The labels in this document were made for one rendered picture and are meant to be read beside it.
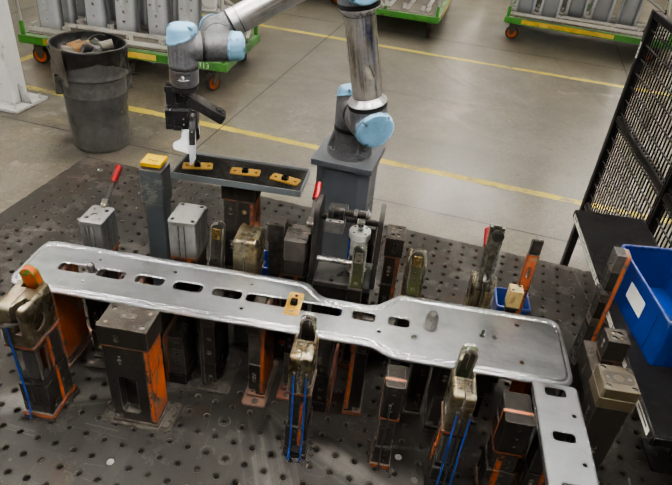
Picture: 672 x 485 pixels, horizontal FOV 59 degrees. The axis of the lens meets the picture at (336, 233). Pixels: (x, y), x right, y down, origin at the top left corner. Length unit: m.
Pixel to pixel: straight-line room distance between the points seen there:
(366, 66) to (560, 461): 1.08
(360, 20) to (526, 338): 0.91
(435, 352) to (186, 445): 0.66
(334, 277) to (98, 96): 2.90
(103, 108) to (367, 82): 2.82
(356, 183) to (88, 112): 2.69
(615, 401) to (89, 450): 1.21
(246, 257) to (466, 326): 0.59
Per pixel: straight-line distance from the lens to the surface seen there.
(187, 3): 5.75
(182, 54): 1.60
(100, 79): 4.21
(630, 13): 8.48
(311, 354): 1.32
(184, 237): 1.63
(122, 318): 1.45
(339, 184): 1.97
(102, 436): 1.66
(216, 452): 1.59
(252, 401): 1.68
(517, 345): 1.52
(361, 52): 1.70
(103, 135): 4.40
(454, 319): 1.54
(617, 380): 1.45
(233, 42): 1.61
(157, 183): 1.80
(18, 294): 1.53
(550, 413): 1.40
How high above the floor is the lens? 1.99
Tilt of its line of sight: 34 degrees down
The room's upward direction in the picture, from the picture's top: 6 degrees clockwise
